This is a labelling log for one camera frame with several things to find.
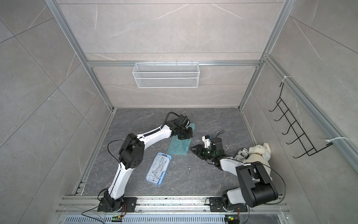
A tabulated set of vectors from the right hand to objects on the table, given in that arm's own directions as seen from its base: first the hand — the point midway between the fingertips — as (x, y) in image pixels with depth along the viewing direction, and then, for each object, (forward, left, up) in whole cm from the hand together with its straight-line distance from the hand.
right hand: (192, 150), depth 87 cm
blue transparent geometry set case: (-13, +22, -5) cm, 26 cm away
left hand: (+11, -3, +2) cm, 11 cm away
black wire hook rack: (-14, -49, +25) cm, 57 cm away
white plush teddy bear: (-4, -42, +1) cm, 42 cm away
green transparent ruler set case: (+4, +9, -4) cm, 10 cm away
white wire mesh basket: (+49, +17, +23) cm, 57 cm away
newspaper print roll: (-1, -34, -5) cm, 34 cm away
